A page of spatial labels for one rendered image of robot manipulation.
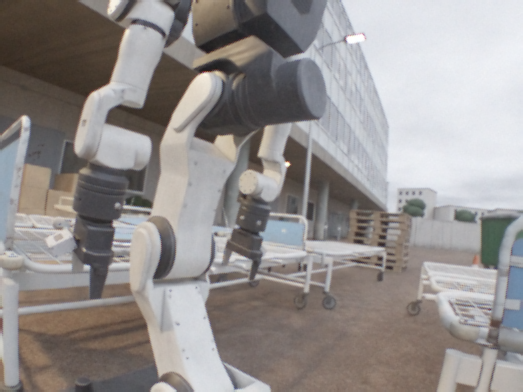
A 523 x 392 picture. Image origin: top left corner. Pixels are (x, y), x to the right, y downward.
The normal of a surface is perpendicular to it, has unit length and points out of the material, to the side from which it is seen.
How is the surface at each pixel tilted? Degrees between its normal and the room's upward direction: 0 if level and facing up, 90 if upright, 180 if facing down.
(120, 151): 101
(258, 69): 90
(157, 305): 90
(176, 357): 90
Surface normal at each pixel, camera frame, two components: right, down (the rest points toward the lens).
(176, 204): -0.62, -0.11
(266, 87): -0.62, 0.29
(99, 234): 0.74, 0.25
